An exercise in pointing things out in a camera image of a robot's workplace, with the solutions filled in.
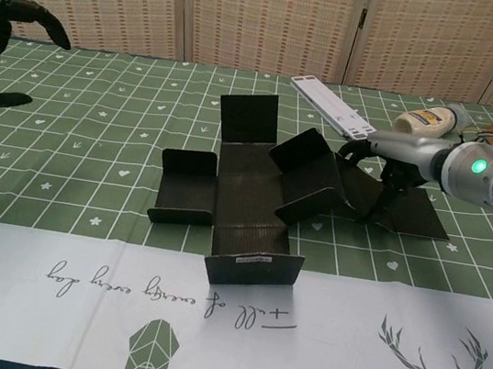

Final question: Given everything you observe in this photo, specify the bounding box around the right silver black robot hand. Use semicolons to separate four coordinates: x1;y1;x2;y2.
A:
327;123;454;237

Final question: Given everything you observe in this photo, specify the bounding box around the cream mayonnaise squeeze bottle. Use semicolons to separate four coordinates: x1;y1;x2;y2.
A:
392;96;475;145

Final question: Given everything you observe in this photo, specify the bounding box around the white folding stand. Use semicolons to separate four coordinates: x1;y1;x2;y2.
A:
283;73;386;143

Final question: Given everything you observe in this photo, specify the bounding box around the green checked deer tablecloth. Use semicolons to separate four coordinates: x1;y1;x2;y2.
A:
0;30;493;369

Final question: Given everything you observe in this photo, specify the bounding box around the black cardboard box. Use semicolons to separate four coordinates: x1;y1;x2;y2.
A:
138;78;467;319

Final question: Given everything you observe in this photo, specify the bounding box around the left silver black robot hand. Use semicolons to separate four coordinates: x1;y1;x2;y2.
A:
0;0;78;117

